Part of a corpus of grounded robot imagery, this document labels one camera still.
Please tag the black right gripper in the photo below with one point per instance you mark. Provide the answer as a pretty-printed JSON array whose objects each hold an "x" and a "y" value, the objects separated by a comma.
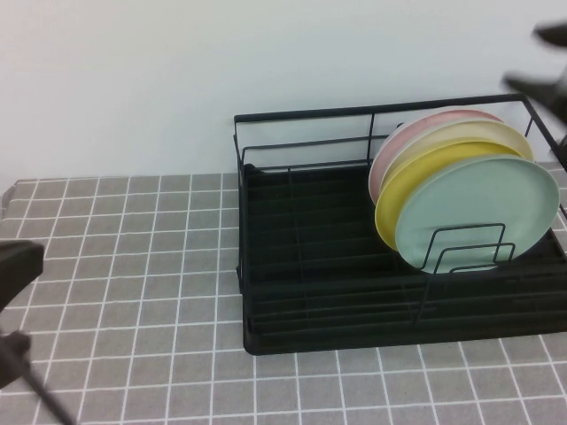
[{"x": 560, "y": 99}]

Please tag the green plate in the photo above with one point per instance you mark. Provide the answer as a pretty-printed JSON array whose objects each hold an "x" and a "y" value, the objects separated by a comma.
[{"x": 465, "y": 199}]

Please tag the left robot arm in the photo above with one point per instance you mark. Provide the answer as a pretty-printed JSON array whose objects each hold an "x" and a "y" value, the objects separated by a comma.
[{"x": 17, "y": 265}]

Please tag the cream plate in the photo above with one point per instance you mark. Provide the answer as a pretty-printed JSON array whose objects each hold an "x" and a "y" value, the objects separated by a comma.
[{"x": 500, "y": 130}]

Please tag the pink plate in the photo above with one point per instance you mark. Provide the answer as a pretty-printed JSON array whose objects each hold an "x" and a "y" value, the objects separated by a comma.
[{"x": 390, "y": 150}]

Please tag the yellow plate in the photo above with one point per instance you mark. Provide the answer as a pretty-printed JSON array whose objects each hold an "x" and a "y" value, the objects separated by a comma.
[{"x": 398, "y": 199}]

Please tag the black plastic drip tray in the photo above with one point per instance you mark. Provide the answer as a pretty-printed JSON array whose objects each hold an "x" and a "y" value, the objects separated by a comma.
[{"x": 332, "y": 341}]

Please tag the grey checked tablecloth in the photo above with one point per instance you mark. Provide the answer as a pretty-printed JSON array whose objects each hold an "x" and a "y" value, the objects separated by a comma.
[{"x": 177, "y": 265}]

